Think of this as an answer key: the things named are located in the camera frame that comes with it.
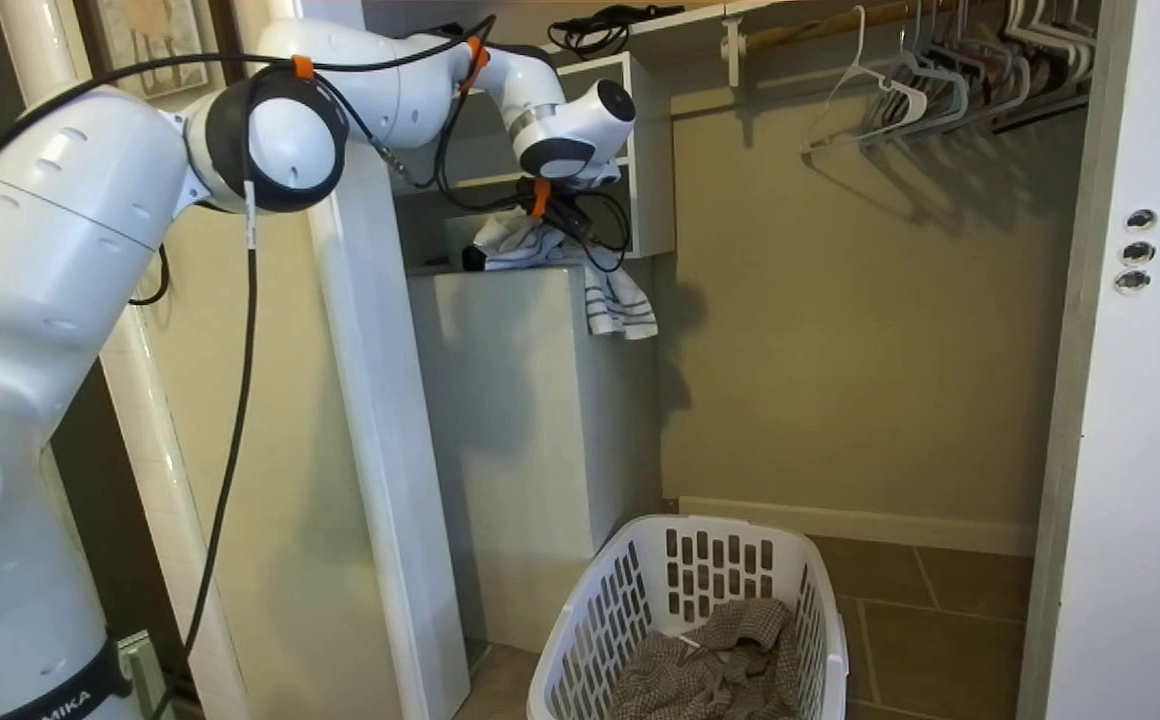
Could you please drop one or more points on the white baseboard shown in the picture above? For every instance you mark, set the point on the white baseboard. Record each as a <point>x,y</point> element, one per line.
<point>861,527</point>

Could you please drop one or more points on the white closet door frame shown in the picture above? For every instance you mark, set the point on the white closet door frame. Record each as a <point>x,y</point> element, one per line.
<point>380,464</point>

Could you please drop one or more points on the white cabinet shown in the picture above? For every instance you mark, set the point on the white cabinet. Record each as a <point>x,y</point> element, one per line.
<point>524,425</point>

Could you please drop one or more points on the dark framed wall picture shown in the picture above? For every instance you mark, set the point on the dark framed wall picture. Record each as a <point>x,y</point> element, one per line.
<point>155,32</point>

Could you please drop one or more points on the white plastic laundry basket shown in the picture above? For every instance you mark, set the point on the white plastic laundry basket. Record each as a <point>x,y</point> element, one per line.
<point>721,522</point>

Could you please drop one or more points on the white plastic clothes hanger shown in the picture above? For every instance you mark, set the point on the white plastic clothes hanger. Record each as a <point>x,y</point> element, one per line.
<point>1044,52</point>
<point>861,62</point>
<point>934,95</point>

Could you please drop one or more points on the white cubby shelf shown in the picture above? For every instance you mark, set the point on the white cubby shelf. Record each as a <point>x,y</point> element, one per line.
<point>655,173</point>

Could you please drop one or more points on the white door trim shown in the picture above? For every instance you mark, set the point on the white door trim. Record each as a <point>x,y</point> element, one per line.
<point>155,505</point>

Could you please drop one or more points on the white wall outlet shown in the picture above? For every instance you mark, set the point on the white wall outlet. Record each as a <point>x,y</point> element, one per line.
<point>142,672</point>

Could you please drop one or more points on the dark wooden door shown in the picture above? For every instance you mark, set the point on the dark wooden door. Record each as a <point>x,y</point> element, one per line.
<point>95,495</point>

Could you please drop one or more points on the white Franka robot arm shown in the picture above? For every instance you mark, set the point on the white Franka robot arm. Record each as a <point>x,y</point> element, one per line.
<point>44,267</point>

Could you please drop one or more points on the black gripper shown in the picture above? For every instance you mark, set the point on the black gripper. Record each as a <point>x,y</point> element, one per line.
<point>559,184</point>

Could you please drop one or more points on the white towel with blue stripes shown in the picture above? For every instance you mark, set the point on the white towel with blue stripes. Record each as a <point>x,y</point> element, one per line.
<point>612,314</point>

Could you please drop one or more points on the white rod bracket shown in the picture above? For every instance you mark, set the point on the white rod bracket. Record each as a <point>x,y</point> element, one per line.
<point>732,47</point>

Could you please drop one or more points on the white door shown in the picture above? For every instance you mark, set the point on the white door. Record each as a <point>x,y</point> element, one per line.
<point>1153,464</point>

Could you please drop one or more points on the wooden closet rod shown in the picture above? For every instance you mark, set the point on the wooden closet rod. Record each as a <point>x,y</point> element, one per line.
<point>806,30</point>

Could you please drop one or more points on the black wall hook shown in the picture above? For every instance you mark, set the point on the black wall hook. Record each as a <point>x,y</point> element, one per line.
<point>155,292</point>

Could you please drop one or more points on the brown checkered cloth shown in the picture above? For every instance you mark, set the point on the brown checkered cloth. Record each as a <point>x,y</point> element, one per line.
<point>725,665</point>

